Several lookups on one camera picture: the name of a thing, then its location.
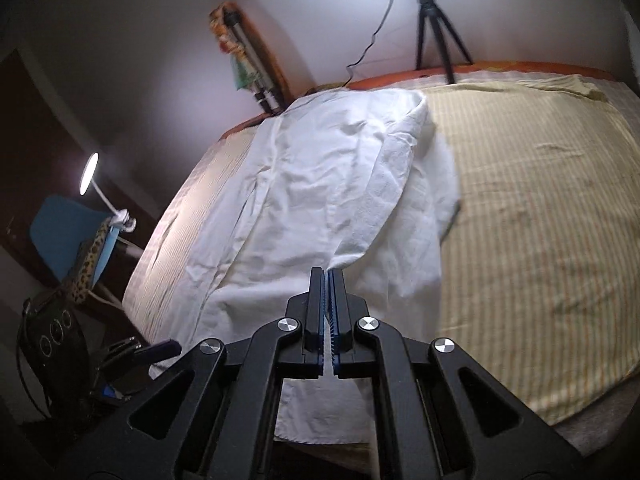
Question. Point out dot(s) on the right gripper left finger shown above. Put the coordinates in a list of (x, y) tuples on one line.
[(301, 352)]

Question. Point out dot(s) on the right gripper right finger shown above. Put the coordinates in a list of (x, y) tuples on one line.
[(353, 354)]

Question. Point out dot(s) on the white long-sleeved shirt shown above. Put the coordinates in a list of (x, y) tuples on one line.
[(361, 181)]

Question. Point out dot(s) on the leopard print cushion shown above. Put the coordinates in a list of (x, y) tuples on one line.
[(78, 283)]

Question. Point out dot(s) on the blue plastic chair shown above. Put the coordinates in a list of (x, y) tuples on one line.
[(61, 227)]

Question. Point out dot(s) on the white clip desk lamp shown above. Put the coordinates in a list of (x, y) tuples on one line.
[(120, 217)]

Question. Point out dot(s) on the yellow striped bed sheet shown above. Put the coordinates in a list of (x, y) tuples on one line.
[(540, 267)]

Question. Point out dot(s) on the folded silver tripod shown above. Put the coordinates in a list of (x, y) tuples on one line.
[(249, 71)]

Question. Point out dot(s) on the colourful patterned cloth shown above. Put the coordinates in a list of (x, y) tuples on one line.
[(226, 44)]

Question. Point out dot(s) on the orange mattress edge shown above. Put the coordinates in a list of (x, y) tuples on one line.
[(490, 66)]

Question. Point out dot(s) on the black mini tripod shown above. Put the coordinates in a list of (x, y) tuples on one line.
[(431, 14)]

